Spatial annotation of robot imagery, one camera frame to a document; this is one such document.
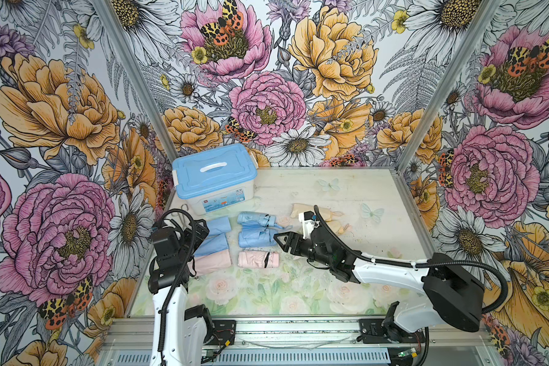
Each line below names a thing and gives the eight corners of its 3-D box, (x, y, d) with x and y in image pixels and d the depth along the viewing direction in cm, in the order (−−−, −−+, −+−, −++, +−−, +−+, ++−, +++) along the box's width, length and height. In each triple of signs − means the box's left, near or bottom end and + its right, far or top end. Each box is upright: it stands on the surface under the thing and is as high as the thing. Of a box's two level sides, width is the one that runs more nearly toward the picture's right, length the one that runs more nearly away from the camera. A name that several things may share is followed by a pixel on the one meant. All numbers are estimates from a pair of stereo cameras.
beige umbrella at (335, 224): (339, 235, 99) (340, 231, 97) (324, 219, 104) (325, 215, 102) (344, 231, 100) (346, 227, 98) (329, 216, 105) (330, 212, 103)
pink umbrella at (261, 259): (237, 268, 89) (236, 265, 86) (239, 255, 93) (238, 251, 90) (278, 269, 89) (278, 265, 87) (278, 255, 93) (278, 251, 90)
